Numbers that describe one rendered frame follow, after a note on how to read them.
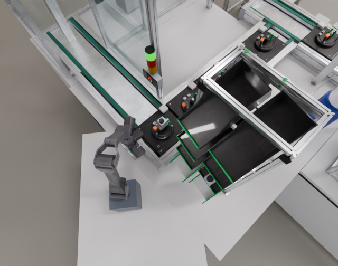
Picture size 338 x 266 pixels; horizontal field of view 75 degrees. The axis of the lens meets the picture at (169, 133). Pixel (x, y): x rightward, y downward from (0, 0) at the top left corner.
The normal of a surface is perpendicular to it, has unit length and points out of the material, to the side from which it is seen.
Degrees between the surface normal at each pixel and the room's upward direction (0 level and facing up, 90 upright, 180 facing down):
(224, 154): 25
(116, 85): 0
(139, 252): 0
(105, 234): 0
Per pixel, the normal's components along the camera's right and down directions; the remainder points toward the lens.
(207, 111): -0.37, -0.13
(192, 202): -0.02, -0.37
